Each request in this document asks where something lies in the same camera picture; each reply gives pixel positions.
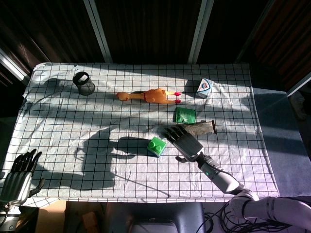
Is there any brown cardboard box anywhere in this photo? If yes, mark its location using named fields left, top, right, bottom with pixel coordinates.
left=36, top=200, right=68, bottom=233

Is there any black mesh pen holder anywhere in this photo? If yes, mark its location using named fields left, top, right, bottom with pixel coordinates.
left=72, top=71, right=96, bottom=96

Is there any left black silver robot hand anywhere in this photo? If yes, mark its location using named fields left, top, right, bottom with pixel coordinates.
left=0, top=149, right=46, bottom=207

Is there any green foil packet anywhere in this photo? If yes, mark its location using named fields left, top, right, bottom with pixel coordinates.
left=173, top=107, right=196, bottom=124

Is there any white black grid tablecloth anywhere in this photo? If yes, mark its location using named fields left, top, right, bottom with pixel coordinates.
left=0, top=62, right=279, bottom=207

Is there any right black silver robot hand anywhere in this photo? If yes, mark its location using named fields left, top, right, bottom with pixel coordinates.
left=162, top=125, right=205, bottom=164

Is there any white window frame post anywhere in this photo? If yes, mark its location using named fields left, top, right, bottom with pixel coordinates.
left=188, top=0, right=214, bottom=64
left=84, top=0, right=113, bottom=63

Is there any brown snack bar wrapper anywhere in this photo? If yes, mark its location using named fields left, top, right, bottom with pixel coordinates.
left=183, top=120, right=217, bottom=136

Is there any small white blue carton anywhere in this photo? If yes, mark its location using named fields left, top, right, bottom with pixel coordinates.
left=196, top=78, right=214, bottom=99

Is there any dark robot torso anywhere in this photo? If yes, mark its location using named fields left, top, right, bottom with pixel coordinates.
left=106, top=202, right=207, bottom=233

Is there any orange rubber chicken toy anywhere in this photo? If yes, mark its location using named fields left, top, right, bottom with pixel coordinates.
left=116, top=88, right=182, bottom=105

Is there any dark window frame post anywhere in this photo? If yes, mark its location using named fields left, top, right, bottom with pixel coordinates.
left=235, top=0, right=276, bottom=63

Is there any black cable bundle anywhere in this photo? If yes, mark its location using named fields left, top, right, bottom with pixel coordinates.
left=194, top=201, right=292, bottom=233

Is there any green toy brick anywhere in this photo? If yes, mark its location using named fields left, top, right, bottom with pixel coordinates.
left=147, top=136, right=168, bottom=156

